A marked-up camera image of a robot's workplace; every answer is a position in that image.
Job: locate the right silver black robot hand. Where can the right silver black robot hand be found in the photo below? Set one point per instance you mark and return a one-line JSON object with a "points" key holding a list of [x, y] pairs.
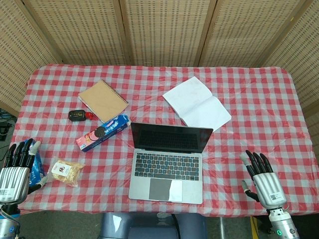
{"points": [[268, 185]]}

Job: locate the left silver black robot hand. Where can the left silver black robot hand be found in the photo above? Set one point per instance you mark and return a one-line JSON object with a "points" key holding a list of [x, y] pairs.
{"points": [[13, 179]]}

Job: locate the silver laptop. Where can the silver laptop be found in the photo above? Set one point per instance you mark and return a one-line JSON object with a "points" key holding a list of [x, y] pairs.
{"points": [[169, 169]]}

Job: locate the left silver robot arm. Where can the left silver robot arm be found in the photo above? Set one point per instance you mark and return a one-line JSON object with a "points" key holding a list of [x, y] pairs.
{"points": [[7, 224]]}

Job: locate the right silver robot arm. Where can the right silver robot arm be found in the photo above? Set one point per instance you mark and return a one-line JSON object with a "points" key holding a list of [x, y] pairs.
{"points": [[282, 224]]}

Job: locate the open white notebook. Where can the open white notebook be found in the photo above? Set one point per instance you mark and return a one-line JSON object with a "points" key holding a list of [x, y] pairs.
{"points": [[197, 104]]}

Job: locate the blue carton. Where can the blue carton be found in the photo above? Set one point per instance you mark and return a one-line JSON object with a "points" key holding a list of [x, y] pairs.
{"points": [[38, 166]]}

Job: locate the clear snack bag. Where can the clear snack bag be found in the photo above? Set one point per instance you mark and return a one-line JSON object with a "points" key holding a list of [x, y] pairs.
{"points": [[66, 171]]}

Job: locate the red white checkered tablecloth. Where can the red white checkered tablecloth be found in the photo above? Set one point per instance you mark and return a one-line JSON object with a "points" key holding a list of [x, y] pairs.
{"points": [[249, 112]]}

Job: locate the small black case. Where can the small black case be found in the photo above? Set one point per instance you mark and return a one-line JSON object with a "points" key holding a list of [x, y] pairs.
{"points": [[76, 116]]}

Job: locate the small red object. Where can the small red object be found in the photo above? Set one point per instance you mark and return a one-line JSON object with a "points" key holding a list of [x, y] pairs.
{"points": [[90, 115]]}

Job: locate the blue pink cookie box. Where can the blue pink cookie box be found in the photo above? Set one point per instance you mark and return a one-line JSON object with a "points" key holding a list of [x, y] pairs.
{"points": [[104, 132]]}

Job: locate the brown spiral notebook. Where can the brown spiral notebook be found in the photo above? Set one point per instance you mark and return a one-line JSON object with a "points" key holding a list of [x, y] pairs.
{"points": [[102, 100]]}

